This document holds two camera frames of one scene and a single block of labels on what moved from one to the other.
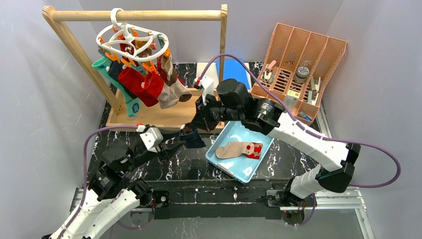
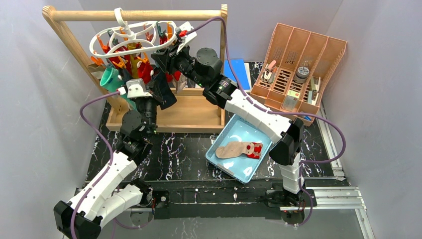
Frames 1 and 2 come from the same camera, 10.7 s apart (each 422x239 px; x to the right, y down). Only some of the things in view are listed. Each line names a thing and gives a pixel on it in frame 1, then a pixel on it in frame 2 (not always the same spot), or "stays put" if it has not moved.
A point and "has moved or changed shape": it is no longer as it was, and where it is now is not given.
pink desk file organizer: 297,62 stays put
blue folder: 234,69 stays put
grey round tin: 301,74 stays put
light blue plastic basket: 241,167 stays put
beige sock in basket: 251,150 stays put
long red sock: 147,87 to 145,71
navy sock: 190,136 to 159,78
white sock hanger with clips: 131,44 has moved or changed shape
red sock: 169,95 to 178,79
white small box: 291,99 stays put
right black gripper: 201,116 to 169,57
